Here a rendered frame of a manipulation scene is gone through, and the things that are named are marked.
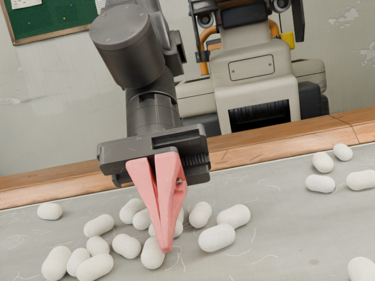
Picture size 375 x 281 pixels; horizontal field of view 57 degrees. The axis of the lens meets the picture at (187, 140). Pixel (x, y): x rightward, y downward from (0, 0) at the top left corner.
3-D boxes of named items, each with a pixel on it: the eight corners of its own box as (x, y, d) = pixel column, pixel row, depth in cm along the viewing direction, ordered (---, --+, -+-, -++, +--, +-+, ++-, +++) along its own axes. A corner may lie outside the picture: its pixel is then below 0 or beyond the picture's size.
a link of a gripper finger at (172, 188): (188, 231, 26) (174, 132, 31) (95, 248, 26) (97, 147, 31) (198, 258, 31) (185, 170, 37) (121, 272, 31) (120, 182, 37)
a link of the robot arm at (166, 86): (177, 84, 43) (134, 96, 44) (162, 40, 38) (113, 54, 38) (184, 127, 39) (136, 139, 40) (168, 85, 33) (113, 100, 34)
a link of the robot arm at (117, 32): (183, 44, 45) (121, 61, 46) (158, -41, 36) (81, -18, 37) (197, 112, 38) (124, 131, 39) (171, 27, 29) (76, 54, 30)
